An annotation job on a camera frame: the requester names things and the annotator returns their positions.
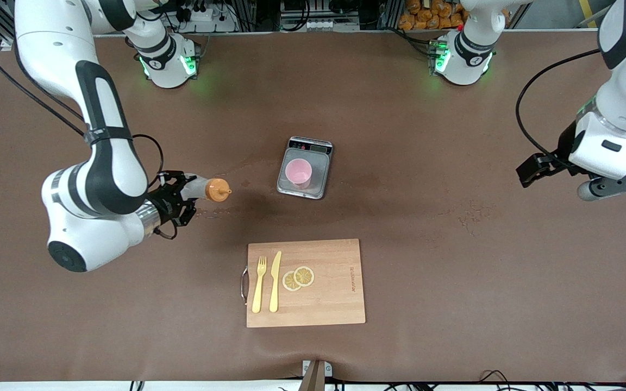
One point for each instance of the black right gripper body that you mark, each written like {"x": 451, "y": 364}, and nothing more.
{"x": 167, "y": 202}

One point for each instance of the translucent squeeze bottle orange cap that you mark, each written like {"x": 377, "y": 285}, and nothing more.
{"x": 216, "y": 190}

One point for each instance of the pink cup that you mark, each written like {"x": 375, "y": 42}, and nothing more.
{"x": 298, "y": 172}

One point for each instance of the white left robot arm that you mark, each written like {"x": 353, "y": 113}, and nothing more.
{"x": 625, "y": 98}

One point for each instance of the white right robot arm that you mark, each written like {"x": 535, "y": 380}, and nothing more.
{"x": 106, "y": 163}

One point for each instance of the yellow plastic fork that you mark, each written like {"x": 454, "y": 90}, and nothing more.
{"x": 257, "y": 298}

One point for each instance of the yellow plastic knife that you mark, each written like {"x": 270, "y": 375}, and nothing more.
{"x": 274, "y": 288}

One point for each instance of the lemon slice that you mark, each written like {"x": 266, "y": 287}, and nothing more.
{"x": 289, "y": 282}
{"x": 304, "y": 276}

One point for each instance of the silver kitchen scale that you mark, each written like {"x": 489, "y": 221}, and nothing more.
{"x": 321, "y": 174}

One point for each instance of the white power strip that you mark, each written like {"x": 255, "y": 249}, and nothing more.
{"x": 210, "y": 24}

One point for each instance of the wooden cutting board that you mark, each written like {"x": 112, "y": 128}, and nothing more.
{"x": 329, "y": 293}

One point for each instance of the black equipment rack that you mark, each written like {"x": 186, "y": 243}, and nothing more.
{"x": 318, "y": 16}

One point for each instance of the orange items pile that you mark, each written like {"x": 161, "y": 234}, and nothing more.
{"x": 421, "y": 13}

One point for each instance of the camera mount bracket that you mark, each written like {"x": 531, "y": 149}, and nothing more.
{"x": 315, "y": 372}

